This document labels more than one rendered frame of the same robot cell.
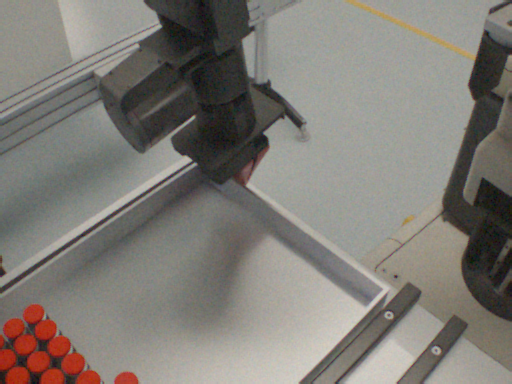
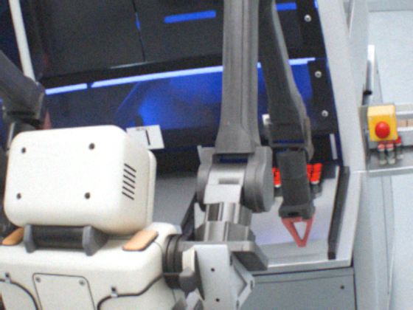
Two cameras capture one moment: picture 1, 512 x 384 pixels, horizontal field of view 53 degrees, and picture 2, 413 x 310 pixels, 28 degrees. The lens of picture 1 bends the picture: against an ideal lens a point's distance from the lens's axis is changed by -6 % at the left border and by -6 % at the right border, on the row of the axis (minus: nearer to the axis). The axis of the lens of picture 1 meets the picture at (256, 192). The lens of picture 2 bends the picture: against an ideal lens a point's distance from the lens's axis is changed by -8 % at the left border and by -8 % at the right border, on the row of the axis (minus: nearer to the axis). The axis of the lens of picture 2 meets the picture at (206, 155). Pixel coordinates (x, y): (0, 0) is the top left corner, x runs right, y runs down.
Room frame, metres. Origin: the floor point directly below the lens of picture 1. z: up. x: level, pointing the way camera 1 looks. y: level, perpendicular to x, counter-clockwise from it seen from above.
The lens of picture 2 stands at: (1.75, -0.87, 1.83)
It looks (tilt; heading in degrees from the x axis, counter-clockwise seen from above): 23 degrees down; 152
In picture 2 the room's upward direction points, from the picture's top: 12 degrees counter-clockwise
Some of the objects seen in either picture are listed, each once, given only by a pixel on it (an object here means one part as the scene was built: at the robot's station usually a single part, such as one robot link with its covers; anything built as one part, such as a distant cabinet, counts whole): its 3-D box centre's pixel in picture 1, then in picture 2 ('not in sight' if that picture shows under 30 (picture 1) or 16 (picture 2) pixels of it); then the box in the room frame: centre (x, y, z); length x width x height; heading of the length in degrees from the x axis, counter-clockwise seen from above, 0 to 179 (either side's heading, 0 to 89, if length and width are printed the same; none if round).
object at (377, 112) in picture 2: not in sight; (383, 122); (0.27, 0.42, 1.00); 0.08 x 0.07 x 0.07; 135
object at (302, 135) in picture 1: (260, 96); not in sight; (1.70, -0.02, 0.07); 0.50 x 0.08 x 0.14; 45
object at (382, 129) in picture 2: not in sight; (382, 129); (0.30, 0.39, 0.99); 0.04 x 0.04 x 0.04; 45
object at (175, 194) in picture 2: not in sight; (146, 199); (-0.07, -0.08, 0.90); 0.34 x 0.26 x 0.04; 135
